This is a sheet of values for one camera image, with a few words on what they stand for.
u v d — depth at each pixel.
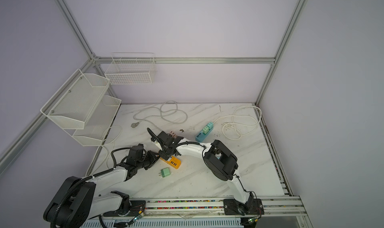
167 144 0.70
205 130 0.96
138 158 0.72
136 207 0.73
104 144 0.96
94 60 0.91
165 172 0.84
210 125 0.98
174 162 0.86
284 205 0.76
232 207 0.73
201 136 0.98
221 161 0.51
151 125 1.07
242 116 1.14
